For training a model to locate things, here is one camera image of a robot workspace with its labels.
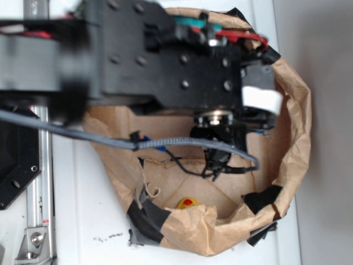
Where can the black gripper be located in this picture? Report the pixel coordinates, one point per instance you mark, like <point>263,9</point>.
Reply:
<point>229,91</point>

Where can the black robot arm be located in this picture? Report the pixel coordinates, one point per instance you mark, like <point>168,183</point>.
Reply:
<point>137,54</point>

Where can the yellow red toy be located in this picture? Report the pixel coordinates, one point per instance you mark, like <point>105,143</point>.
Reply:
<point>187,203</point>

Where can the brown paper bag tray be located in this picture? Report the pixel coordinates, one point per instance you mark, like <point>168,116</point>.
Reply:
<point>149,184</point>

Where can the white plastic board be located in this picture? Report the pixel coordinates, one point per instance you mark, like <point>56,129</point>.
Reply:
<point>92,228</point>

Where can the aluminium extrusion rail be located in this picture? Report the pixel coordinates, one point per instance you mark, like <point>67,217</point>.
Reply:
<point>40,197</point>

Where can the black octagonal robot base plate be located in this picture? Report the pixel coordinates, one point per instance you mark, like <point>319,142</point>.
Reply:
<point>20,160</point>

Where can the metal corner bracket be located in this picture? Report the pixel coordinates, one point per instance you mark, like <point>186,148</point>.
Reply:
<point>35,246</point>

